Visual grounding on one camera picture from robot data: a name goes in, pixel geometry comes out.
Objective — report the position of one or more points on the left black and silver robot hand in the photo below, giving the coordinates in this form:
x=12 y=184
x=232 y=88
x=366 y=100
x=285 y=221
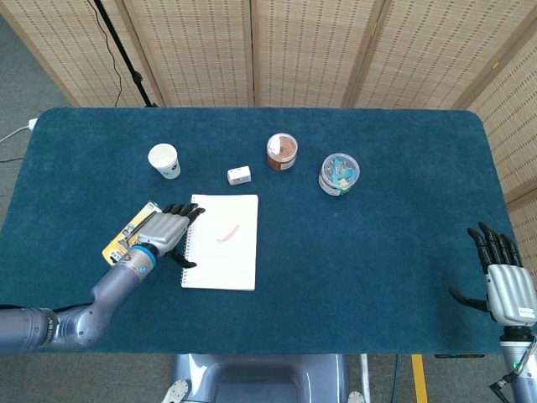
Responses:
x=165 y=228

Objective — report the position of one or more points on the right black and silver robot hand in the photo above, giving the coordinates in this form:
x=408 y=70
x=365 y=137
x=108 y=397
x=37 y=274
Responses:
x=509 y=294

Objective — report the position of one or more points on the small pink paper strip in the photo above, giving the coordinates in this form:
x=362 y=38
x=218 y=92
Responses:
x=228 y=234

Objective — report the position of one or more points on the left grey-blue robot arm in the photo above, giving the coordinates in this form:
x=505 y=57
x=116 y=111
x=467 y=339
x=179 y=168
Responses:
x=84 y=323

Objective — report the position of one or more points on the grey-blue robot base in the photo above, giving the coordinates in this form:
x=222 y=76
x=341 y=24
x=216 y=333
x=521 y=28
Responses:
x=260 y=378

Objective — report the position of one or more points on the white spiral notebook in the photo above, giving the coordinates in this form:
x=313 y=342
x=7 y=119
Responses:
x=226 y=260

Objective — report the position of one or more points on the yellow razor blister pack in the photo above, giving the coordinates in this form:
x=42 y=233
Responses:
x=121 y=239

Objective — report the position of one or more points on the white paper cup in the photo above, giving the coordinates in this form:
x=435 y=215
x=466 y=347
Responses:
x=163 y=159

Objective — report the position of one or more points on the small white box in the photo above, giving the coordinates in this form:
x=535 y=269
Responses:
x=239 y=176

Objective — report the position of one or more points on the jar of orange rubber bands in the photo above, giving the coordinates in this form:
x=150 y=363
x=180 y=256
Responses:
x=282 y=151

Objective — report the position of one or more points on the white metal pole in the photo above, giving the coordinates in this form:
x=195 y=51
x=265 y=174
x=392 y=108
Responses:
x=365 y=378

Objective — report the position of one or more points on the white power plug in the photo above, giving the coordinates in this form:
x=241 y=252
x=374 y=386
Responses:
x=32 y=124

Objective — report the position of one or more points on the blue table cloth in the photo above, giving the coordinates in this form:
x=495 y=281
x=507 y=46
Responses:
x=335 y=294

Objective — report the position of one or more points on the black tripod stand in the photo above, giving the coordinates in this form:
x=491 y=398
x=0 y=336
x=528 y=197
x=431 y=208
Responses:
x=126 y=54

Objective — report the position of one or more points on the clear jar of coloured clips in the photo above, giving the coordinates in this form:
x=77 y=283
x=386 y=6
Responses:
x=339 y=174

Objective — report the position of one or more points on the bamboo folding screen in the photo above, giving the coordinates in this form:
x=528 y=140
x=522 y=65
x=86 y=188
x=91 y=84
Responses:
x=302 y=50

